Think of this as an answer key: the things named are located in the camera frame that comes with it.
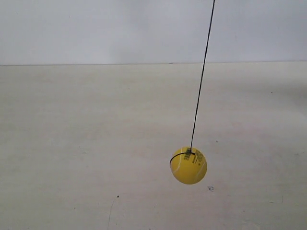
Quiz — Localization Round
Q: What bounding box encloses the black hanging string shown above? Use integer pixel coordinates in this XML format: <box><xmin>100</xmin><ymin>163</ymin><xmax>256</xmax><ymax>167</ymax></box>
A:
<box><xmin>168</xmin><ymin>0</ymin><xmax>216</xmax><ymax>168</ymax></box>

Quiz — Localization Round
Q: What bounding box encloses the yellow tennis ball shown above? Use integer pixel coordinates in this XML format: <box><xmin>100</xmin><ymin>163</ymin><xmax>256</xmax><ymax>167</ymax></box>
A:
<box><xmin>169</xmin><ymin>147</ymin><xmax>207</xmax><ymax>184</ymax></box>

